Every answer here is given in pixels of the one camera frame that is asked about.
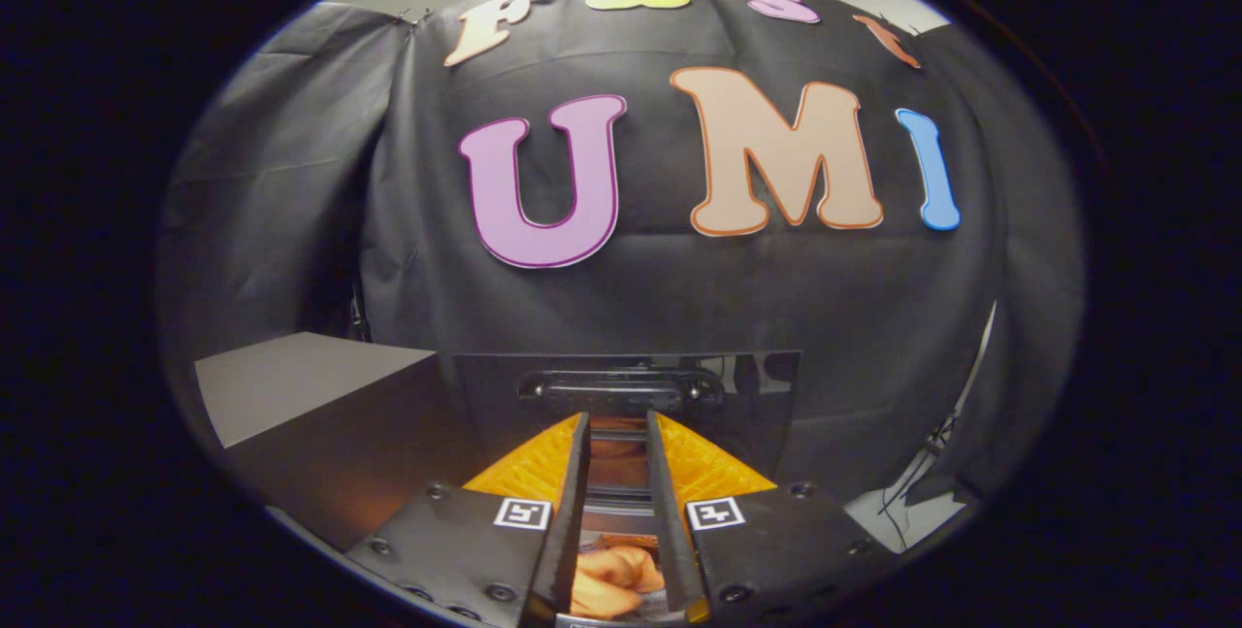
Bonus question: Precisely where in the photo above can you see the dark glass washing machine lid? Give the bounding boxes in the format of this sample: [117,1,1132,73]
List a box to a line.
[453,350,802,481]

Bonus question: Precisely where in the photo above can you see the black backdrop cloth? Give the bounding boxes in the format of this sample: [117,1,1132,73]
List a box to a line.
[155,0,1086,551]

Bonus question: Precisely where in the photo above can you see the dark cabinet with beige door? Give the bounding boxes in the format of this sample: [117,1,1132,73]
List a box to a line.
[194,331,469,553]

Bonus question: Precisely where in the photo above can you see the orange garment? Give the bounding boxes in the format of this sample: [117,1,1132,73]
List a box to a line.
[572,531,667,620]

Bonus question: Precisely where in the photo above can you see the black tripod stand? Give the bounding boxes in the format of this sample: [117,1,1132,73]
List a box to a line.
[878,303,997,551]

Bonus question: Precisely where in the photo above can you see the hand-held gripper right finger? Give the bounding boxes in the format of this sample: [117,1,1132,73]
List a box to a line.
[646,411,879,627]

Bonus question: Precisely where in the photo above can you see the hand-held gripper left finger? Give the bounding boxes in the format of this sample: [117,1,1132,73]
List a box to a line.
[344,412,593,628]

